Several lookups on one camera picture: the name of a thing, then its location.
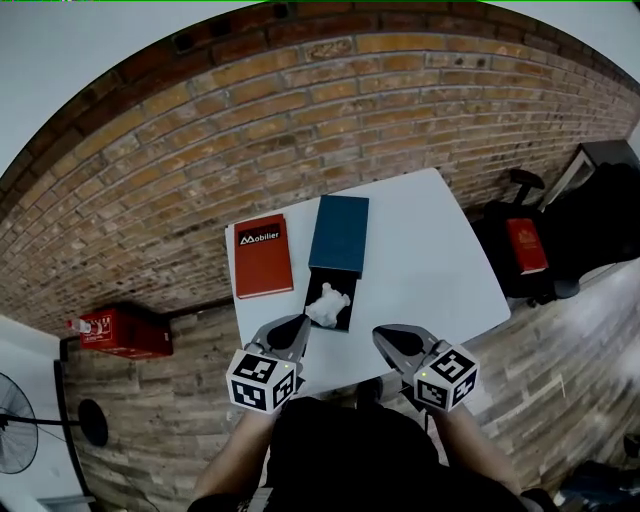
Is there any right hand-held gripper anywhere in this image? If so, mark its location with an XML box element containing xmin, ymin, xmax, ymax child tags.
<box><xmin>372</xmin><ymin>323</ymin><xmax>481</xmax><ymax>414</ymax></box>

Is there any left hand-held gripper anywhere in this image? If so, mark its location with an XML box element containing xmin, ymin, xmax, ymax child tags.
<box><xmin>225</xmin><ymin>314</ymin><xmax>312</xmax><ymax>415</ymax></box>

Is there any white item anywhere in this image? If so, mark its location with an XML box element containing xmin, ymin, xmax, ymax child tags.
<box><xmin>304</xmin><ymin>282</ymin><xmax>352</xmax><ymax>329</ymax></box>

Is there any black box drawer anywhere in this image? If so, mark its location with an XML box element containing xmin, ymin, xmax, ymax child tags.
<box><xmin>303</xmin><ymin>267</ymin><xmax>362</xmax><ymax>334</ymax></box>

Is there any blue box sleeve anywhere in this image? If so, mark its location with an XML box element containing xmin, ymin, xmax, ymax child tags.
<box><xmin>307</xmin><ymin>194</ymin><xmax>371</xmax><ymax>280</ymax></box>

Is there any person's right forearm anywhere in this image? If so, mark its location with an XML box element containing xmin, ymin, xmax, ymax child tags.
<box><xmin>428</xmin><ymin>403</ymin><xmax>524</xmax><ymax>497</ymax></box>

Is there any person's left forearm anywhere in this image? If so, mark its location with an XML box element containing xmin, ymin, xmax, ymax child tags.
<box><xmin>192</xmin><ymin>407</ymin><xmax>279</xmax><ymax>502</ymax></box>

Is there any red book with black label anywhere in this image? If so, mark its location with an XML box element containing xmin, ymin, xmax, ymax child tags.
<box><xmin>233</xmin><ymin>213</ymin><xmax>296</xmax><ymax>301</ymax></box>

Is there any person's black clothing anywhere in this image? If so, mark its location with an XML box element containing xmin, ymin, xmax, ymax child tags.
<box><xmin>187</xmin><ymin>394</ymin><xmax>554</xmax><ymax>512</ymax></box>

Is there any black office chair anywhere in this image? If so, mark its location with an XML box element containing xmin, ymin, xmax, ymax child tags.
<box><xmin>471</xmin><ymin>168</ymin><xmax>582</xmax><ymax>309</ymax></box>

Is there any red book with gold print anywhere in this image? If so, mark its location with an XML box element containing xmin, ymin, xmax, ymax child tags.
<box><xmin>505</xmin><ymin>217</ymin><xmax>550</xmax><ymax>277</ymax></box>

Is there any black bag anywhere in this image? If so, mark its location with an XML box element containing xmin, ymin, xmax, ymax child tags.
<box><xmin>543</xmin><ymin>161</ymin><xmax>640</xmax><ymax>282</ymax></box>

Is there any dark object on floor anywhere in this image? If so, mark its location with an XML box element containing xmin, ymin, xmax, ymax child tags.
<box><xmin>557</xmin><ymin>458</ymin><xmax>640</xmax><ymax>512</ymax></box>

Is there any black framed board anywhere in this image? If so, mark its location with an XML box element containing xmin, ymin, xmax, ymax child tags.
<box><xmin>543</xmin><ymin>140</ymin><xmax>640</xmax><ymax>214</ymax></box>

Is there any black standing fan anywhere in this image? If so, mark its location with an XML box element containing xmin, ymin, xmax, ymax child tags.
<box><xmin>0</xmin><ymin>371</ymin><xmax>110</xmax><ymax>476</ymax></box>

